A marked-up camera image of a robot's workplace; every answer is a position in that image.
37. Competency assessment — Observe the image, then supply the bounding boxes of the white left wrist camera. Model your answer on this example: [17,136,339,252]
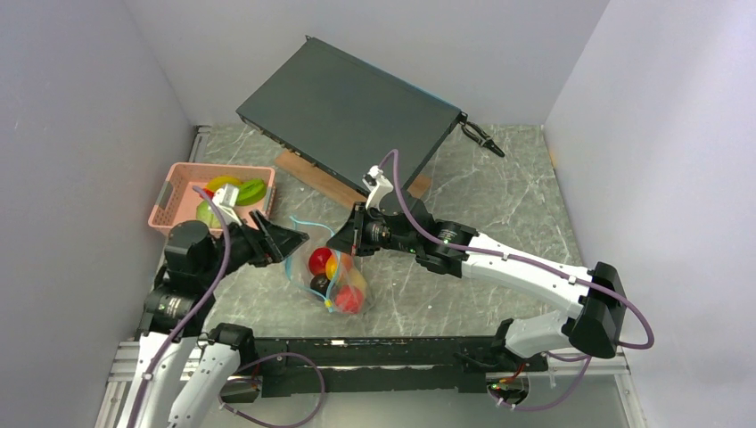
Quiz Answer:
[210,184,242,225]

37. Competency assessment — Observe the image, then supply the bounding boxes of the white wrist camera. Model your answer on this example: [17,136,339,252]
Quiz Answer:
[363,165,394,210]
[210,184,242,225]

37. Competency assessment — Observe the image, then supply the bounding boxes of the red tomato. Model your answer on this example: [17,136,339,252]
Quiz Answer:
[334,286,365,314]

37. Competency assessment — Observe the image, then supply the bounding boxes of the wooden board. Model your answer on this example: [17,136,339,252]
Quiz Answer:
[275,143,438,209]

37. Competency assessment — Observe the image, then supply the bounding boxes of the black cable connector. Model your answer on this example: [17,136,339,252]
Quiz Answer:
[460,121,505,158]

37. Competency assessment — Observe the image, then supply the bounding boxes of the pink plastic basket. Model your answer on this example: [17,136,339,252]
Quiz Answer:
[147,162,277,237]

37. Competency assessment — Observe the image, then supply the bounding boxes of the red apple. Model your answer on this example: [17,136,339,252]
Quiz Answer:
[308,247,333,276]

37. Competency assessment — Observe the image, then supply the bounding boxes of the yellow lemon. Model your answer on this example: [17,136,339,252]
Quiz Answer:
[347,268,367,294]

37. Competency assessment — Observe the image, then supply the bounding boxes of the orange red pepper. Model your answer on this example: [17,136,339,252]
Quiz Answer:
[325,253,353,282]

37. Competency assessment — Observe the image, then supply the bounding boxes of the brown potato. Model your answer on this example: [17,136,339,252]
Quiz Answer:
[309,273,331,296]

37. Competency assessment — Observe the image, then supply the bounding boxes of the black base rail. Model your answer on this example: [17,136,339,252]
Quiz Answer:
[221,335,547,404]

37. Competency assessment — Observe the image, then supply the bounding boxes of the green star fruit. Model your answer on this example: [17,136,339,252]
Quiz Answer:
[235,178,267,206]

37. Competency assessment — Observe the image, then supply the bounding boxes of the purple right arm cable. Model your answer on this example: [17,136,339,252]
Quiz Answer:
[377,148,655,414]

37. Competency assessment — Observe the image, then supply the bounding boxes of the dark grey network switch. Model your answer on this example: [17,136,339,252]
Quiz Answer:
[235,36,468,212]

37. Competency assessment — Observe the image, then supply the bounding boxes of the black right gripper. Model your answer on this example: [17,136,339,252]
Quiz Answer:
[327,201,419,256]

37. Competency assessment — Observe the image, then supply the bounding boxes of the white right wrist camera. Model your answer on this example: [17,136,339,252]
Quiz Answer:
[363,165,394,210]

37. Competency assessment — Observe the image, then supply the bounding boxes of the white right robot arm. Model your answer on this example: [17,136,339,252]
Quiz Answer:
[326,201,626,370]

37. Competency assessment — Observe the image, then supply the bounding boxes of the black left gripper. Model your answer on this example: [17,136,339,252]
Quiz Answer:
[199,207,308,284]

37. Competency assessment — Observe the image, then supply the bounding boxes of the green cabbage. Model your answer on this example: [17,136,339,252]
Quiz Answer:
[195,201,221,229]

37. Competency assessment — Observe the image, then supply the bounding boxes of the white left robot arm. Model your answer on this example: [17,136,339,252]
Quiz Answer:
[118,211,309,427]

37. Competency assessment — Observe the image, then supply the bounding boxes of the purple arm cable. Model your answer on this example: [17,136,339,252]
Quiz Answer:
[127,185,326,428]
[377,148,655,414]

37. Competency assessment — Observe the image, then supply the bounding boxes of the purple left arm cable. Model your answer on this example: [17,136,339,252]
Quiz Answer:
[127,185,326,428]

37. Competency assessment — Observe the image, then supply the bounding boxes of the clear zip top bag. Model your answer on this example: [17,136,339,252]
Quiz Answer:
[284,216,373,315]

